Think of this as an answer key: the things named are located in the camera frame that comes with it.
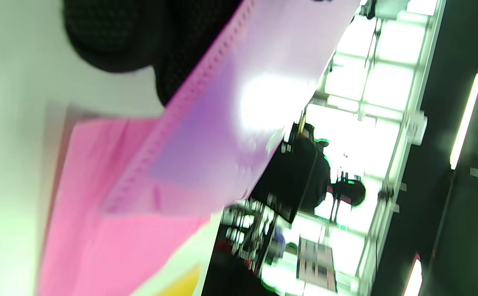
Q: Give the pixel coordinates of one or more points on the long ceiling light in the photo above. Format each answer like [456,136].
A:
[413,279]
[465,123]

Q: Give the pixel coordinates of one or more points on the black office chair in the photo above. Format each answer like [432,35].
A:
[300,176]

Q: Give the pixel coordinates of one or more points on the pink cardstock sheet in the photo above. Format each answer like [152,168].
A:
[99,246]

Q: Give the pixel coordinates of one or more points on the bright window wall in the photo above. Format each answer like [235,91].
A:
[386,82]

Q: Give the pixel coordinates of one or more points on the magenta L-shaped folder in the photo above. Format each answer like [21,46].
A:
[288,37]

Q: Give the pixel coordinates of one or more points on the orange L-shaped folder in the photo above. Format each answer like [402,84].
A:
[185,285]

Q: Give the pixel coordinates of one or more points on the person's left hand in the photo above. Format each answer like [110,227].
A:
[111,28]

